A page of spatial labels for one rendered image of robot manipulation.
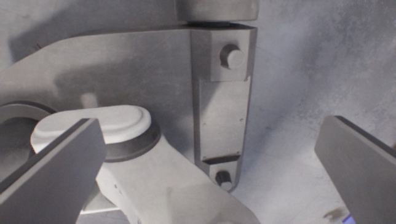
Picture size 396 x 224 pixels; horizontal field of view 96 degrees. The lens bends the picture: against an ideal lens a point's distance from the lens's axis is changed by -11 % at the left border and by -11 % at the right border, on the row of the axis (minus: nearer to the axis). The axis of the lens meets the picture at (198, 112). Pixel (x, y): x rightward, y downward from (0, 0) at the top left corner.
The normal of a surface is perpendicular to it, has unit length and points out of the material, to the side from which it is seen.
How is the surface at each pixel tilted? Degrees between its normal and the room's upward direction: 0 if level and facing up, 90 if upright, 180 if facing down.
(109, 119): 90
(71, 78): 0
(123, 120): 90
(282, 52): 0
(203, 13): 31
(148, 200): 90
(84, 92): 0
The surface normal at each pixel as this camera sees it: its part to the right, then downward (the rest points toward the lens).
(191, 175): -0.02, -0.88
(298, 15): 0.19, 0.47
